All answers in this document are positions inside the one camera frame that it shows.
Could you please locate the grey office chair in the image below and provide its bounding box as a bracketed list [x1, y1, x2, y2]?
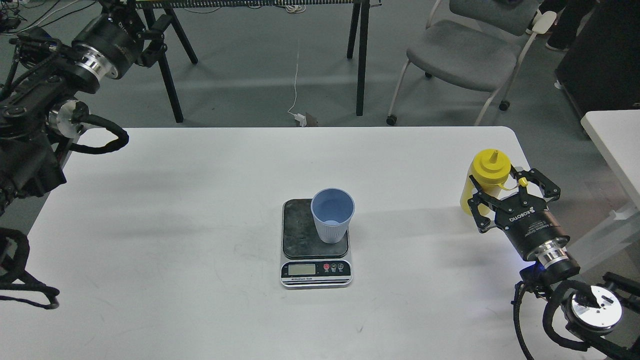
[391, 0, 558, 125]

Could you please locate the white charger cable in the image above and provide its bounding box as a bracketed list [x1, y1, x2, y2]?
[288, 39, 319, 127]

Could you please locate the floor cables top left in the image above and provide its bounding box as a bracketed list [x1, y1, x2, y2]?
[0, 0, 96, 31]

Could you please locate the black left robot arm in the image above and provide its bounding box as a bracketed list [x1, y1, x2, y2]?
[0, 0, 176, 214]

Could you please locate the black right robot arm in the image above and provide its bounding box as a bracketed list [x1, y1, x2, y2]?
[467, 167, 640, 360]

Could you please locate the blue ribbed plastic cup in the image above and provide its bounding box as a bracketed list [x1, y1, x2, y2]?
[310, 187, 355, 244]

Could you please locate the digital kitchen scale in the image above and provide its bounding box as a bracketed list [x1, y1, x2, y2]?
[279, 198, 354, 289]

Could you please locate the black trestle table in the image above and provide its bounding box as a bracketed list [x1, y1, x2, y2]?
[139, 0, 371, 125]

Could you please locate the white side table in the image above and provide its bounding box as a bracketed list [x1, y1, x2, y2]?
[580, 109, 640, 224]

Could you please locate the yellow squeeze bottle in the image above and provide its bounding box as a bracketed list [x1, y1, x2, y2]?
[459, 148, 512, 216]

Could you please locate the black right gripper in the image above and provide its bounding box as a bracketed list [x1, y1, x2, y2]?
[467, 167, 571, 262]

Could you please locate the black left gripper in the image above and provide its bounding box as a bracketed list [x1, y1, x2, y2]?
[72, 0, 173, 79]

